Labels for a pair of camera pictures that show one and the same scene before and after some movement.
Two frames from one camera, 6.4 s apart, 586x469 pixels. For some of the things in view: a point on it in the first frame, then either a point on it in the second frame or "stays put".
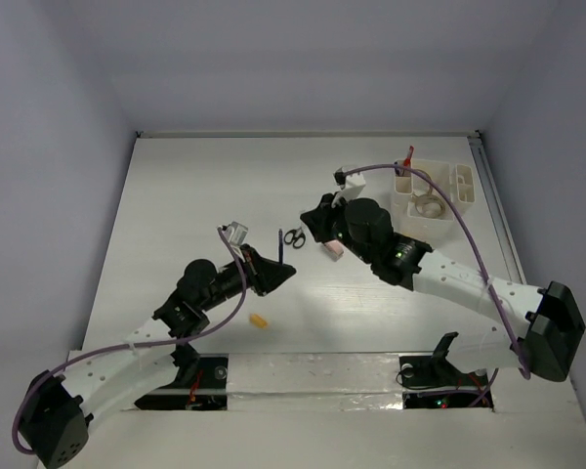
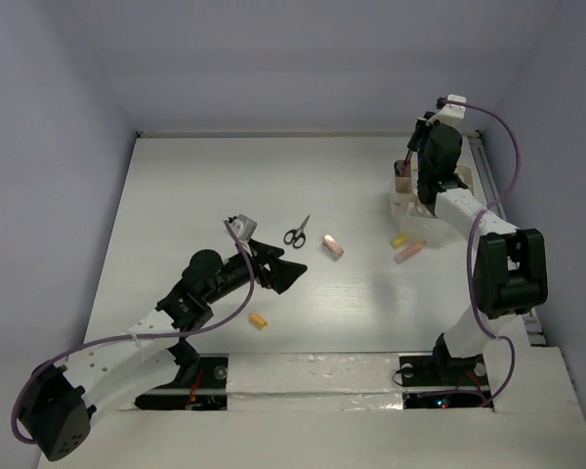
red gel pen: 407,161 stays put
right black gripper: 319,218 → 423,128
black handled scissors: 297,236 stays put
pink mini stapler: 333,249 stays put
